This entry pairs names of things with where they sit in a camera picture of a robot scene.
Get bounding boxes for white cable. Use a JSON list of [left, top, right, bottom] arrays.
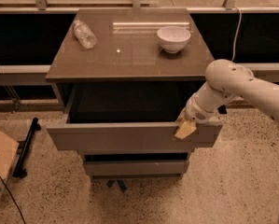
[[230, 6, 243, 63]]

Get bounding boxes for clear plastic bottle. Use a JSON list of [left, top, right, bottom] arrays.
[[73, 20, 97, 49]]

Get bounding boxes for black metal stand bar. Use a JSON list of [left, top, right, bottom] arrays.
[[13, 118, 41, 178]]

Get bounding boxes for grey bottom drawer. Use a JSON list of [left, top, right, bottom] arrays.
[[83, 161, 188, 177]]

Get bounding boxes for white ceramic bowl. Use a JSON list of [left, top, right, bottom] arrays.
[[157, 26, 191, 53]]

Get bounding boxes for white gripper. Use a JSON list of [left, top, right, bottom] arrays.
[[174, 95, 222, 139]]

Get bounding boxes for grey drawer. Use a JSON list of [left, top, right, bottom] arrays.
[[48, 81, 222, 154], [83, 161, 188, 177]]

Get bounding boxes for blue tape cross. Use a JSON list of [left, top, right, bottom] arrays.
[[106, 180, 127, 193]]

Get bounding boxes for grey drawer cabinet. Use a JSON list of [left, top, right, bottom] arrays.
[[46, 8, 214, 179]]

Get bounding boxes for grey top drawer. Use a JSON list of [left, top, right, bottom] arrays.
[[48, 81, 222, 154]]

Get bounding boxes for black cable on floor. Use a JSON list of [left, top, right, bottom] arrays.
[[0, 163, 27, 224]]

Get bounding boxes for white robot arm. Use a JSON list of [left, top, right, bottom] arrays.
[[186, 60, 279, 224]]

